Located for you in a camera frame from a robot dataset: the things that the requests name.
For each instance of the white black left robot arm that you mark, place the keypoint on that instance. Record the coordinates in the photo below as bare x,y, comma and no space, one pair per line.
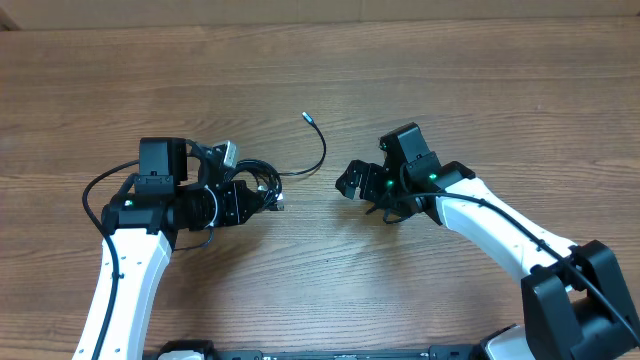
139,227

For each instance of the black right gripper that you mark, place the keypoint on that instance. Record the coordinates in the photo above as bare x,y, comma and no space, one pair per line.
371,180

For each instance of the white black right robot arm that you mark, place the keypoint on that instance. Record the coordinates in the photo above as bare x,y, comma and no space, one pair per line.
576,302

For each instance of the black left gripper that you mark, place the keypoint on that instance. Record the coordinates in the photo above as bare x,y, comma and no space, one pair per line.
233,192

